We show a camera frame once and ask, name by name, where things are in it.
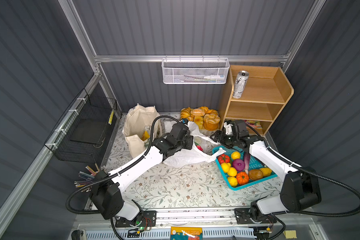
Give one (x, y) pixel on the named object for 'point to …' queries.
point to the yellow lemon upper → (226, 166)
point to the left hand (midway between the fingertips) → (191, 138)
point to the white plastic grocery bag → (204, 148)
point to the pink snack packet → (256, 124)
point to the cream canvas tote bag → (135, 122)
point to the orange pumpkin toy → (242, 178)
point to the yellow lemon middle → (232, 171)
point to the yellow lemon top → (235, 155)
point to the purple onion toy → (238, 164)
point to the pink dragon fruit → (199, 147)
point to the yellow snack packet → (145, 136)
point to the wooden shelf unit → (258, 93)
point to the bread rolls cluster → (202, 117)
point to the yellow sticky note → (290, 234)
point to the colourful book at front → (186, 233)
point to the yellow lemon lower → (233, 181)
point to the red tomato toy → (223, 158)
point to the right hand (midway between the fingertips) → (216, 139)
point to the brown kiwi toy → (255, 174)
